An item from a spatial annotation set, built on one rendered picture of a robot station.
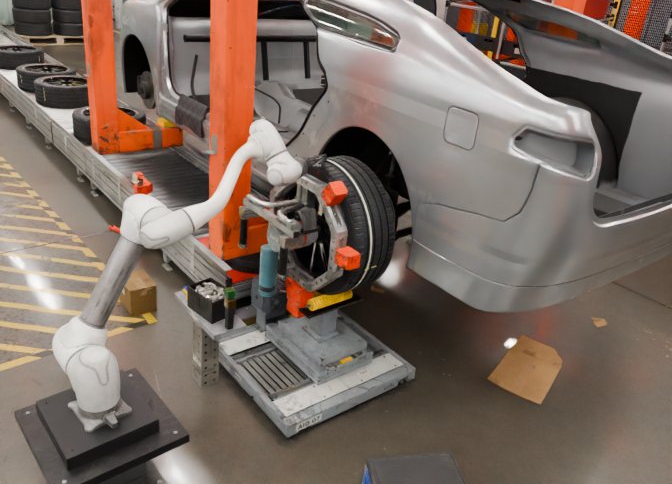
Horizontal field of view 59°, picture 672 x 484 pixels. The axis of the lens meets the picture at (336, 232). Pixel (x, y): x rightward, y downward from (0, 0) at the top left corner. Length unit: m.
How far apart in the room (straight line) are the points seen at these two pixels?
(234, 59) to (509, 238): 1.48
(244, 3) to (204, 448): 2.01
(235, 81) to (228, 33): 0.22
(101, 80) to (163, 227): 2.63
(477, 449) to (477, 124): 1.53
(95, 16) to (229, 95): 1.93
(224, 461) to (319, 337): 0.79
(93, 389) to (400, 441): 1.42
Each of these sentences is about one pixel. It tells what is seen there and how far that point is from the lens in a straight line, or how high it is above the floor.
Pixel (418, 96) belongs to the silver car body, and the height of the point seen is 1.54.
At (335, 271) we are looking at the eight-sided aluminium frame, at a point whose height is 0.77.
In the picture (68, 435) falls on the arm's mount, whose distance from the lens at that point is 2.52.
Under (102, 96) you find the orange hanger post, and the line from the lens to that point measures 4.80.
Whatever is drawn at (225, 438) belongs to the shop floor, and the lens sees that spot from 2.95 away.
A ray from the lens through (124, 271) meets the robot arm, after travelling 2.46.
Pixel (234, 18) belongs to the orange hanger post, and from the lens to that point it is 2.91.
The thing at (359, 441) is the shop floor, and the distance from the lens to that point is 2.98.
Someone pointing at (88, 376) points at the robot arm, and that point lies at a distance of 2.40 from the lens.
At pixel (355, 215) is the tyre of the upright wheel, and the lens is 2.63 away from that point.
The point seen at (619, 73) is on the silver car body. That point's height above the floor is 1.57.
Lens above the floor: 2.04
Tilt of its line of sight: 24 degrees down
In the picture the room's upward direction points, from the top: 6 degrees clockwise
